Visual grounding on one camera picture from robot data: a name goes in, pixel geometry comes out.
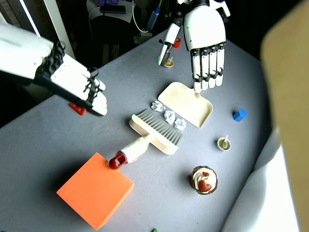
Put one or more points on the small bowl with yellow filling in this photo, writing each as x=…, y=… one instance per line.
x=169, y=63

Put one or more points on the black chair back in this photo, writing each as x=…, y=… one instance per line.
x=111, y=33

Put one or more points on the orange foam block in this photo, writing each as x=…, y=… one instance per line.
x=94, y=191

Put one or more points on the cream plastic dustpan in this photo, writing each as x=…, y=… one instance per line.
x=186, y=104

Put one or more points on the white paper ball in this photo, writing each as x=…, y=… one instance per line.
x=180, y=124
x=158, y=106
x=169, y=116

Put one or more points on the small red cylinder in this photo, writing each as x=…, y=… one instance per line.
x=177, y=43

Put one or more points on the toy cupcake with red hearts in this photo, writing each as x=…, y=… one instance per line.
x=204, y=180

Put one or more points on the blurred tan panel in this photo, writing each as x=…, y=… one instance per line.
x=289, y=72

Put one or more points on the grey cabinet with light strip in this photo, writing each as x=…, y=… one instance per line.
x=29, y=18

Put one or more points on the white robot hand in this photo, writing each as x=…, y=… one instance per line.
x=205, y=26
x=70, y=75

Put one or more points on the black flat box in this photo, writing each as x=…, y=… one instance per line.
x=113, y=9

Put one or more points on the small blue block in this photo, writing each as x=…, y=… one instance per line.
x=239, y=115

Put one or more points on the grey table cloth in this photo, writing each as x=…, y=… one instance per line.
x=157, y=193

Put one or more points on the red triangle piece with holes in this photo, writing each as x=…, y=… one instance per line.
x=78, y=108

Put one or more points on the blue and grey plug adapter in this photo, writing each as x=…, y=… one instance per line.
x=154, y=18

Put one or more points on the white post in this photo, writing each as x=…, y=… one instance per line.
x=59, y=26

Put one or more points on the small bowl with green filling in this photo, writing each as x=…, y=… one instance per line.
x=223, y=144

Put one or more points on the white fabric sheet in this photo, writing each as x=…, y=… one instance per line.
x=270, y=193

